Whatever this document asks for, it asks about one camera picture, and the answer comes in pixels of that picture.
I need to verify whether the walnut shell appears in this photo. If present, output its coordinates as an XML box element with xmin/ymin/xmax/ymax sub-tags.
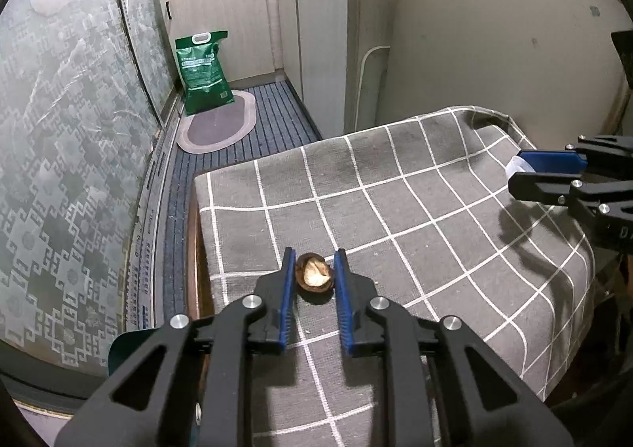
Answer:
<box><xmin>294</xmin><ymin>253</ymin><xmax>334</xmax><ymax>294</ymax></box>

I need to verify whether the white plastic cap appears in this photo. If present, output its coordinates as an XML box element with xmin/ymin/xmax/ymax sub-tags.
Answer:
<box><xmin>505</xmin><ymin>155</ymin><xmax>534</xmax><ymax>180</ymax></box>

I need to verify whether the teal trash bin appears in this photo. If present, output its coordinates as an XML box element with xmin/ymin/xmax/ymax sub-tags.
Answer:
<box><xmin>107</xmin><ymin>329</ymin><xmax>155</xmax><ymax>376</ymax></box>

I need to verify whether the white kitchen cabinet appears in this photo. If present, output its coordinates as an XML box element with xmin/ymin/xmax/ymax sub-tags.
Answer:
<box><xmin>160</xmin><ymin>0</ymin><xmax>357</xmax><ymax>138</ymax></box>

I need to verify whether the wooden table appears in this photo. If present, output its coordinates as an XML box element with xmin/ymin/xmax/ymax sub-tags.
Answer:
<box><xmin>187</xmin><ymin>200</ymin><xmax>214</xmax><ymax>320</ymax></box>

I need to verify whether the grey checked tablecloth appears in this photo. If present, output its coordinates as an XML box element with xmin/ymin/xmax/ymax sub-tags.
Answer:
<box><xmin>191</xmin><ymin>105</ymin><xmax>597</xmax><ymax>447</ymax></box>

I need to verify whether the striped blue floor rug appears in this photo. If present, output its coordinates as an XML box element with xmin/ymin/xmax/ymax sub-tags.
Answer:
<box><xmin>154</xmin><ymin>79</ymin><xmax>322</xmax><ymax>320</ymax></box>

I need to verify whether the silver refrigerator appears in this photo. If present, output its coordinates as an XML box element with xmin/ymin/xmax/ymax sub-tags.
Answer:
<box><xmin>377</xmin><ymin>0</ymin><xmax>632</xmax><ymax>149</ymax></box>

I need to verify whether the oval grey floor mat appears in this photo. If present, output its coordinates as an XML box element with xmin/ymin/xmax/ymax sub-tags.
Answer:
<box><xmin>177</xmin><ymin>90</ymin><xmax>258</xmax><ymax>154</ymax></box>

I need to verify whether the green rice bag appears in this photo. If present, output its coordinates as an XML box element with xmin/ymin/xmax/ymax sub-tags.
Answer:
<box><xmin>175</xmin><ymin>30</ymin><xmax>234</xmax><ymax>116</ymax></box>

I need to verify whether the frosted patterned sliding door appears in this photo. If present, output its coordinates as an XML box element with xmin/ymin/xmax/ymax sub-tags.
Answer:
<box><xmin>1</xmin><ymin>0</ymin><xmax>174</xmax><ymax>375</ymax></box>

